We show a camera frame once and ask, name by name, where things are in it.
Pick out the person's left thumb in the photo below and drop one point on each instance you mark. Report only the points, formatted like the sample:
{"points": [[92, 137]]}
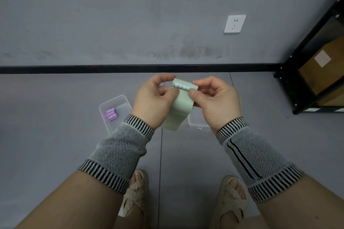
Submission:
{"points": [[169, 91]]}

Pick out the person's right thumb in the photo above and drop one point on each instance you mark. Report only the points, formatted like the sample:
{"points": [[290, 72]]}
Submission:
{"points": [[199, 94]]}

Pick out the black baseboard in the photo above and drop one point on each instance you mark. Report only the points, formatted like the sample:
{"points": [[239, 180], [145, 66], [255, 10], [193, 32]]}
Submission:
{"points": [[134, 68]]}

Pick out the brown cardboard box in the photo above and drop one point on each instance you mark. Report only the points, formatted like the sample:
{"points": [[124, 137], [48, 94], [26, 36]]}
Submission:
{"points": [[322, 78]]}

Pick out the grey knitted wrist sleeve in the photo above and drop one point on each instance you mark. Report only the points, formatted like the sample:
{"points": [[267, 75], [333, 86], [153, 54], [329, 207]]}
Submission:
{"points": [[121, 153], [255, 161]]}

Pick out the person's right hand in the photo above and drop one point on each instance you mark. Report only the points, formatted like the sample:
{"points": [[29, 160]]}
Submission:
{"points": [[220, 105]]}

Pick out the person's left forearm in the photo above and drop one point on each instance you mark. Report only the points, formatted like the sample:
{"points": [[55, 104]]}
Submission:
{"points": [[80, 196]]}

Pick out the clear plastic box lid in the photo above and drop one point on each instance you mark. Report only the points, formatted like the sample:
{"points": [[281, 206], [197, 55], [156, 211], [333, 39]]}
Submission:
{"points": [[197, 121]]}

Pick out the white label on box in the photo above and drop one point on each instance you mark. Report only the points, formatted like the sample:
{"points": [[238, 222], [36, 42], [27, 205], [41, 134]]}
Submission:
{"points": [[322, 58]]}

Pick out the black metal shelf rack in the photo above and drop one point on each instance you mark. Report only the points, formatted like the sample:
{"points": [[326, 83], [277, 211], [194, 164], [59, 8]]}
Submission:
{"points": [[293, 86]]}

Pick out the clear plastic storage box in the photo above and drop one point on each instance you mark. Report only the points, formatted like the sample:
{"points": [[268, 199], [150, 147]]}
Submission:
{"points": [[118, 102]]}

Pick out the white wall socket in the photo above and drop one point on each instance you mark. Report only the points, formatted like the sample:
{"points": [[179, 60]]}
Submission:
{"points": [[235, 23]]}

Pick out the person's right forearm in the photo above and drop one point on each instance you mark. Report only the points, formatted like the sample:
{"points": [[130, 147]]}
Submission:
{"points": [[282, 199]]}

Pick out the person's left hand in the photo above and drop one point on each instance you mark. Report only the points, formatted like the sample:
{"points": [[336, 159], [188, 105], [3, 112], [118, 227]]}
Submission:
{"points": [[147, 102]]}

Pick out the beige woven sandal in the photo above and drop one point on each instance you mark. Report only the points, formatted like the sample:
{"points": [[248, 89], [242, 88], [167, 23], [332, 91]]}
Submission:
{"points": [[228, 204], [137, 196]]}

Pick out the green heart sticker strip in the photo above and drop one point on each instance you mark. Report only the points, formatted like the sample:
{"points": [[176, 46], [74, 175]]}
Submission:
{"points": [[178, 108]]}

